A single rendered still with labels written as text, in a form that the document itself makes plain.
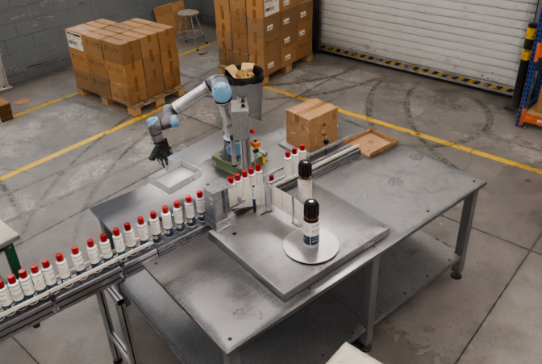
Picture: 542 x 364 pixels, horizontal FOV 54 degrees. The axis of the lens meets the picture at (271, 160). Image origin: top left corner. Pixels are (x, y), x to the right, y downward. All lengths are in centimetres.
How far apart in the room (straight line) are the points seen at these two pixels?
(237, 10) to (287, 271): 484
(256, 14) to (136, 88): 175
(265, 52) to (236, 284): 463
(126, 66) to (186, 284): 398
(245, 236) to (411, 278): 130
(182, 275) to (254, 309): 46
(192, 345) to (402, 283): 143
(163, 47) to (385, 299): 430
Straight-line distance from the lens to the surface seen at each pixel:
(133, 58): 652
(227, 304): 276
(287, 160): 344
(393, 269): 390
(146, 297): 377
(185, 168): 361
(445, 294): 411
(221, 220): 310
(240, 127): 313
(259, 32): 701
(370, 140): 413
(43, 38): 850
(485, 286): 425
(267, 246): 299
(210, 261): 301
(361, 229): 313
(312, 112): 387
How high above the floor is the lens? 279
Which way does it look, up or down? 31 degrees down
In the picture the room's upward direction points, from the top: 2 degrees counter-clockwise
